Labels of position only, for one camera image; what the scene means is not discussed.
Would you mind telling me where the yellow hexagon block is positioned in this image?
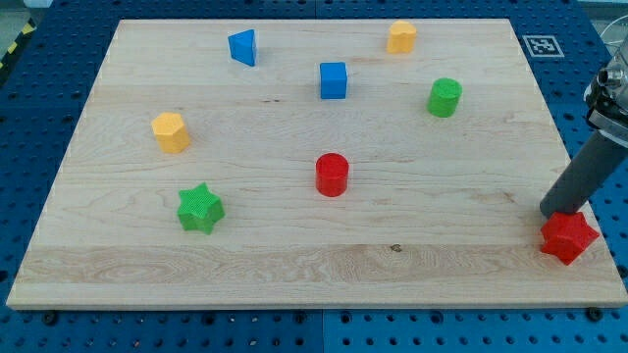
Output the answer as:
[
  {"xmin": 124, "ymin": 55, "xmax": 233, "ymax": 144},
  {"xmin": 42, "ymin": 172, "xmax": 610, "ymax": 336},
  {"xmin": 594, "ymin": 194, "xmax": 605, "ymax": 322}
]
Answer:
[{"xmin": 151, "ymin": 112, "xmax": 190, "ymax": 154}]

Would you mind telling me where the green star block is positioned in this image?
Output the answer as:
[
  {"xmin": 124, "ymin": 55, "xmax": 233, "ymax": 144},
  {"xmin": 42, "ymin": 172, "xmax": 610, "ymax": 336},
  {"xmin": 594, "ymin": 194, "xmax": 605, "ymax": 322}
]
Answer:
[{"xmin": 177, "ymin": 182, "xmax": 225, "ymax": 234}]

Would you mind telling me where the yellow heart block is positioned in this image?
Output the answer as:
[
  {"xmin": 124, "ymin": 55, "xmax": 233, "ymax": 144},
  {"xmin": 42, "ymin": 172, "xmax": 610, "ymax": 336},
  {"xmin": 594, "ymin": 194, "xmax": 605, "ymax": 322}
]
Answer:
[{"xmin": 387, "ymin": 20, "xmax": 418, "ymax": 54}]

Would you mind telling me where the blue triangle block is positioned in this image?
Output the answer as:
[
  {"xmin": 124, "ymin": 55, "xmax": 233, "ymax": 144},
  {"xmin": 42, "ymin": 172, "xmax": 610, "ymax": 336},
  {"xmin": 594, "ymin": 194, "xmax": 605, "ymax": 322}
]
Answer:
[{"xmin": 228, "ymin": 29, "xmax": 257, "ymax": 67}]

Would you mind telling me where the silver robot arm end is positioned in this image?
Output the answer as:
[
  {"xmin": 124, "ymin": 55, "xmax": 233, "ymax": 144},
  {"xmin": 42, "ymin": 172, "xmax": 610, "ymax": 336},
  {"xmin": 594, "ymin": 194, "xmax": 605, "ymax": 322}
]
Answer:
[{"xmin": 584, "ymin": 39, "xmax": 627, "ymax": 147}]

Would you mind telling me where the red star block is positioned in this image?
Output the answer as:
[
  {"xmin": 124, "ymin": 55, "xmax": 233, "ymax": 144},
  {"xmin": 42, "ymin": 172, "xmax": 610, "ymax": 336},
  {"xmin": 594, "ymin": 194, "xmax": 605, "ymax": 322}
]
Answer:
[{"xmin": 541, "ymin": 212, "xmax": 600, "ymax": 266}]

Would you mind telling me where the wooden board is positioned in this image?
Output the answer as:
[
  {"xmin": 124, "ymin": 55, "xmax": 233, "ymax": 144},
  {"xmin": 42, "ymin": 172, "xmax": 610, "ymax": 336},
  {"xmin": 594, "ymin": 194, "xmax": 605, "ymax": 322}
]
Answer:
[{"xmin": 7, "ymin": 19, "xmax": 627, "ymax": 311}]

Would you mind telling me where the green cylinder block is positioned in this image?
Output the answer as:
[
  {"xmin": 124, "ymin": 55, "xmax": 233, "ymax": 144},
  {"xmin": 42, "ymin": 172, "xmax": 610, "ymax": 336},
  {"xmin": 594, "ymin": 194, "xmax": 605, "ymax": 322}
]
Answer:
[{"xmin": 427, "ymin": 77, "xmax": 463, "ymax": 118}]

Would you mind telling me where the white fiducial marker tag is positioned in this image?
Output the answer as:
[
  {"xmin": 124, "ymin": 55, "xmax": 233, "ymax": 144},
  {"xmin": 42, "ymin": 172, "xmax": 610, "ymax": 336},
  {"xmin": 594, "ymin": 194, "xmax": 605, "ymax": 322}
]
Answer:
[{"xmin": 522, "ymin": 34, "xmax": 564, "ymax": 58}]

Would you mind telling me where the blue cube block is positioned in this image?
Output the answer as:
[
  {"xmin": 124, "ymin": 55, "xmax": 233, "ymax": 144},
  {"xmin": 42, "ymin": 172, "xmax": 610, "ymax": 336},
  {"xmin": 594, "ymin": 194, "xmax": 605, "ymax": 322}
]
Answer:
[{"xmin": 319, "ymin": 62, "xmax": 347, "ymax": 99}]

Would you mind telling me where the red cylinder block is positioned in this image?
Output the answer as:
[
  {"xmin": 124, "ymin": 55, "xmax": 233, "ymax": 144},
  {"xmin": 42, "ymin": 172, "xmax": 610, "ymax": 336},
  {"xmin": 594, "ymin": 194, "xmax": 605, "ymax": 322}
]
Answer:
[{"xmin": 315, "ymin": 153, "xmax": 349, "ymax": 197}]

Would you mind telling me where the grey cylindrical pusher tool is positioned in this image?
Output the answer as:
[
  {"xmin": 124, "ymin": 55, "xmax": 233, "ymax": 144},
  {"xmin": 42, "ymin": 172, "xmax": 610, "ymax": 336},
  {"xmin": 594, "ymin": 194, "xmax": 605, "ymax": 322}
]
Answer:
[{"xmin": 540, "ymin": 130, "xmax": 627, "ymax": 218}]

